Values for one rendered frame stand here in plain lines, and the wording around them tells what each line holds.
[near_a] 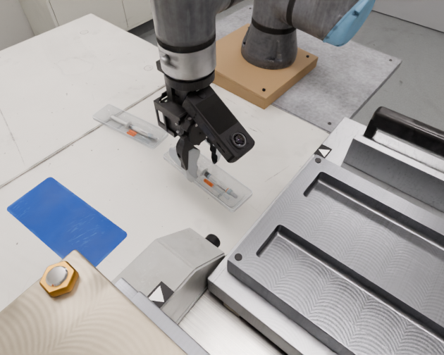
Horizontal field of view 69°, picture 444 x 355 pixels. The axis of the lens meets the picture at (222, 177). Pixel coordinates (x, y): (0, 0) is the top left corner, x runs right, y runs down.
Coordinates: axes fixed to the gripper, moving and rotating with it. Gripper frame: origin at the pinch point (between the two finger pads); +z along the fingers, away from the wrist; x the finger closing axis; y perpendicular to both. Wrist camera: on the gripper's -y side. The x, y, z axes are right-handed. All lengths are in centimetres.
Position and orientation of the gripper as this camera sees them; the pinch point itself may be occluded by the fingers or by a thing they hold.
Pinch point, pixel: (205, 170)
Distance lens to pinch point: 59.5
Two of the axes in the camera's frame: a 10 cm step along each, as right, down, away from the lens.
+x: -6.9, 5.7, -4.6
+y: -7.3, -5.3, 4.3
